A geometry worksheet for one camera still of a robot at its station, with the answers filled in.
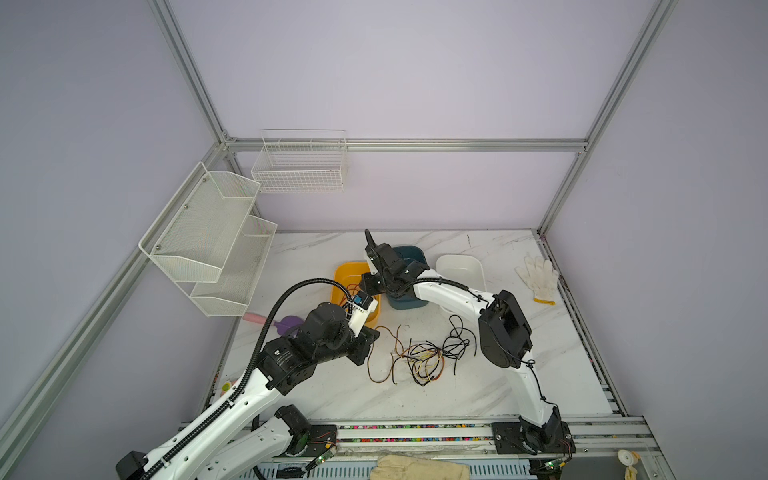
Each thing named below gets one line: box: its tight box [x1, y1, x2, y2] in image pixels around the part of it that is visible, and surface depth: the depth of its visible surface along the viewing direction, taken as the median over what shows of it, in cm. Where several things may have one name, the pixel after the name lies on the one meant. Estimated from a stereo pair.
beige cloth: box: [370, 454, 471, 480], surface depth 71 cm
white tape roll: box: [617, 449, 634, 467], surface depth 72 cm
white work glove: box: [515, 256, 559, 305], surface depth 109 cm
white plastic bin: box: [436, 254, 487, 292], surface depth 107 cm
